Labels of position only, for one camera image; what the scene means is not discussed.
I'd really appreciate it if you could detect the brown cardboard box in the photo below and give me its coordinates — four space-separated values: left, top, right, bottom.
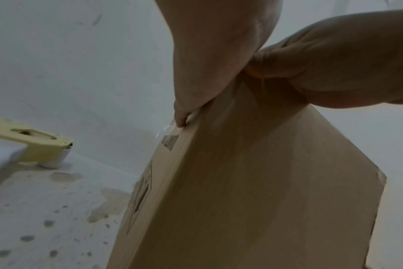
105 75 388 269

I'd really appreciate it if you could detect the person's left hand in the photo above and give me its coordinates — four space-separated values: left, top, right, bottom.
154 0 285 129

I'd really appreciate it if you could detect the person's right hand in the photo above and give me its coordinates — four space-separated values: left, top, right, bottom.
244 9 403 110

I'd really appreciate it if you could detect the yellow tape dispenser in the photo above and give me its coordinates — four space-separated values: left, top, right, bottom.
0 117 75 189

